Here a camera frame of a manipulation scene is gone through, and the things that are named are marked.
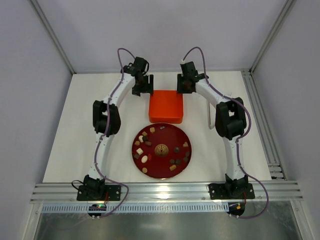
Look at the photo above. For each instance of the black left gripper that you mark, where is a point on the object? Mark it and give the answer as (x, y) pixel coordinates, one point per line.
(143, 88)

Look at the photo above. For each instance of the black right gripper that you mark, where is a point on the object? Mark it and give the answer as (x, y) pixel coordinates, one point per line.
(186, 87)

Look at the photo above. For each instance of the orange tin lid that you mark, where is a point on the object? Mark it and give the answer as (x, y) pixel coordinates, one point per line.
(166, 103)

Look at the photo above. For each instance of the metal serving tongs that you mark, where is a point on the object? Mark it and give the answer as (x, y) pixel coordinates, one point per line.
(210, 123)

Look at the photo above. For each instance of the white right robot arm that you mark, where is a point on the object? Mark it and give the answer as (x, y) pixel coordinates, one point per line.
(230, 124)

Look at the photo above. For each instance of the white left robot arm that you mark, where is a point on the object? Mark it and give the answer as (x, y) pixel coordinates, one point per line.
(106, 120)

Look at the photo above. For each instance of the orange chocolate box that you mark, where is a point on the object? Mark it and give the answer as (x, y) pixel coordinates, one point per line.
(166, 119)

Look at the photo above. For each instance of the white heart chocolate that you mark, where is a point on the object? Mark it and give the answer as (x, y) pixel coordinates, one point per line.
(141, 138)

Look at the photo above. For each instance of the tan heart chocolate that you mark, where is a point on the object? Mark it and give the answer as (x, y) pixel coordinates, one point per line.
(185, 144)

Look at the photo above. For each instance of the white square chocolate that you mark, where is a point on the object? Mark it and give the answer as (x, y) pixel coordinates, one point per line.
(139, 151)

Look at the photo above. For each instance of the white swirl oval chocolate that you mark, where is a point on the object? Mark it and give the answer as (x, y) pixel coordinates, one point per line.
(144, 159)

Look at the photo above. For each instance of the dark striped bar chocolate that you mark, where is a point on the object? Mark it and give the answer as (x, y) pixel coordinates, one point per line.
(178, 162)

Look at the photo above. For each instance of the tan cylinder chocolate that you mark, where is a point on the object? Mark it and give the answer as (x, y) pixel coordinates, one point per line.
(144, 170)

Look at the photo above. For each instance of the tan striped bar chocolate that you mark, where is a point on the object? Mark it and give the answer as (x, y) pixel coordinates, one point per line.
(172, 167)

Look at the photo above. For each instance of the round red plate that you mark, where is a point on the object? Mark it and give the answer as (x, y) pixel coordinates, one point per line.
(162, 150)

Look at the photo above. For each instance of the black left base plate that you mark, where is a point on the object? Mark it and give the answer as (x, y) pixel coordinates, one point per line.
(106, 192)

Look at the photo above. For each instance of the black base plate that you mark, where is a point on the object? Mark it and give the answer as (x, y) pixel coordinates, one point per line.
(228, 191)
(106, 192)

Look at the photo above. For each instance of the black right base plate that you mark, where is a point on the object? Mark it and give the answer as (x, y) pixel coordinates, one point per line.
(228, 191)

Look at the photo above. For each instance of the white slotted cable duct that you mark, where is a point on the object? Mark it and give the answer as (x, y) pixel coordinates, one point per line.
(135, 207)

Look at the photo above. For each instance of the aluminium frame rail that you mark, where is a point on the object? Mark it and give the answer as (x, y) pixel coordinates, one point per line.
(56, 187)

